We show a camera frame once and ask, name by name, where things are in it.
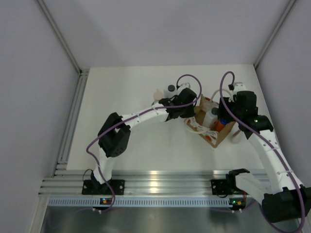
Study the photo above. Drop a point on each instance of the orange bottle blue cap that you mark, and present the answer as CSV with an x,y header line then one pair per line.
x,y
220,125

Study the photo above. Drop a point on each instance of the patterned canvas bag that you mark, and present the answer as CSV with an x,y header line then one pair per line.
x,y
194,124

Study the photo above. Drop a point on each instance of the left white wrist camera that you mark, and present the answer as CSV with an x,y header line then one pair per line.
x,y
182,86

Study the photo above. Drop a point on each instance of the green pump bottle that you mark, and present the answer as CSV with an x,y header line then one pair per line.
x,y
157,96

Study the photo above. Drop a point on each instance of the right aluminium frame post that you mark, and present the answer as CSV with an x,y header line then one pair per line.
x,y
285,13

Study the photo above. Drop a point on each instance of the left aluminium frame post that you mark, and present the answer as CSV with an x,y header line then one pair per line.
x,y
58,34

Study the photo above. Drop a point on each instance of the aluminium frame post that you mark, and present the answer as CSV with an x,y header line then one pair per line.
x,y
285,13
58,34

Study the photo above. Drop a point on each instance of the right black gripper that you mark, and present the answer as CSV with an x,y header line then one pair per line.
x,y
222,114

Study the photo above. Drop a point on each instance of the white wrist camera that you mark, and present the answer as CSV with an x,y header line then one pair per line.
x,y
182,86
237,87

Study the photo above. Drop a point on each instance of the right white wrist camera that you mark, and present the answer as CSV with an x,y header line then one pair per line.
x,y
237,87

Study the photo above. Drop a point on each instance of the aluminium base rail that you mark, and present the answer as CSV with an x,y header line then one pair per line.
x,y
137,183

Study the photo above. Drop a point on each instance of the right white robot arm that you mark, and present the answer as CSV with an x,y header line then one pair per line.
x,y
286,197

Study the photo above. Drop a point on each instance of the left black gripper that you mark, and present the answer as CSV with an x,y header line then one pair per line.
x,y
191,114

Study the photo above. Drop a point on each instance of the white bottle black cap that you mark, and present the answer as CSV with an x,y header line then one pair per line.
x,y
170,91
210,118

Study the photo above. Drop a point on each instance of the slotted cable duct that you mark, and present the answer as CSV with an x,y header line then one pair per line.
x,y
148,202

